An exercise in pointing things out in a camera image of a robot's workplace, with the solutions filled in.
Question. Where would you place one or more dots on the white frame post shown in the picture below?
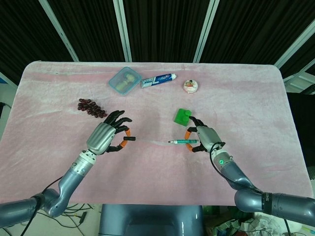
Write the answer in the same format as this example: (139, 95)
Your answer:
(59, 32)
(123, 32)
(295, 43)
(205, 32)

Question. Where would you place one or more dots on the black marker cap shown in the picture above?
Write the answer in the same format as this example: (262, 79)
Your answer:
(131, 138)

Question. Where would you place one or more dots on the black pleated curtain panel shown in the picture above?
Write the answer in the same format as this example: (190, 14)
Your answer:
(258, 29)
(91, 29)
(24, 37)
(165, 29)

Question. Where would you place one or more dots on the green toy building block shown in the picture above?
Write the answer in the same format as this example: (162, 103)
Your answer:
(181, 118)

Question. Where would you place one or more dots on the dark red grape bunch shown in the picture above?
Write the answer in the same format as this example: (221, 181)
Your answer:
(91, 108)

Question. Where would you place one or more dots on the blue white toothpaste tube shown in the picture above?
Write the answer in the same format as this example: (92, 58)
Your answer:
(157, 79)

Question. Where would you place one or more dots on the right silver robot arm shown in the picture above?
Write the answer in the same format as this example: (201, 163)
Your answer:
(236, 174)

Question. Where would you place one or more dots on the crumpled paper rubbish pile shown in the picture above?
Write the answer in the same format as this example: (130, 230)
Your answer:
(261, 222)

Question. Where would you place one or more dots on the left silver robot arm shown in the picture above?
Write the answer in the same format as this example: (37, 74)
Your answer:
(66, 182)

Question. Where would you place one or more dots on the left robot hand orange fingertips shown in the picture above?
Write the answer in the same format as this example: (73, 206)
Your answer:
(101, 137)

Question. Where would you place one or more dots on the pink fuzzy table cloth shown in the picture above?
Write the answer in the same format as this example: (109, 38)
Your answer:
(157, 172)

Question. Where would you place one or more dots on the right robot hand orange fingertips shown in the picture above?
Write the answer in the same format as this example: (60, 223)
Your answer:
(209, 137)

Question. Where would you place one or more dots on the toy strawberry cake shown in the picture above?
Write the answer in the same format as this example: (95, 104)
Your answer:
(190, 86)

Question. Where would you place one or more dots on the green white marker pen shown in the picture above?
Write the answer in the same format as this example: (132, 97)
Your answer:
(183, 141)

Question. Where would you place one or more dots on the blue grey robot torso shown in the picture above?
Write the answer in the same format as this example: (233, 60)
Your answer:
(147, 221)

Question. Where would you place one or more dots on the clear container blue lid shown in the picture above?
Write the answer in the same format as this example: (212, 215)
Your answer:
(124, 81)

